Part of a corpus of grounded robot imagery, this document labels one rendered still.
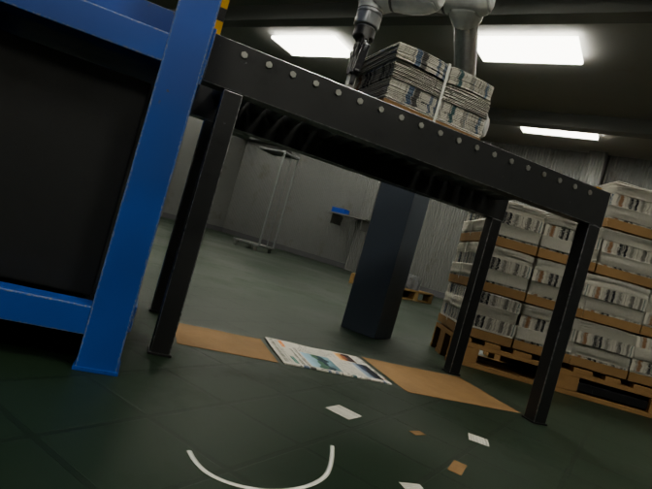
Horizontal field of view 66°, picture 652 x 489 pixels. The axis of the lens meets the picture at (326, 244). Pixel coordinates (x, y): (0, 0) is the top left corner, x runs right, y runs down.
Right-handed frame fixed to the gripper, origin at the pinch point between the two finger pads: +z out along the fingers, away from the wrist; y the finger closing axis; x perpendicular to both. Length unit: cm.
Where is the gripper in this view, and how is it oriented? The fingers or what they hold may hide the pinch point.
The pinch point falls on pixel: (349, 84)
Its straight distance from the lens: 182.8
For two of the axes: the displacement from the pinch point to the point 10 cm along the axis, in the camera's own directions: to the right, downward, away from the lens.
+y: -3.2, -0.9, 9.4
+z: -2.7, 9.6, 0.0
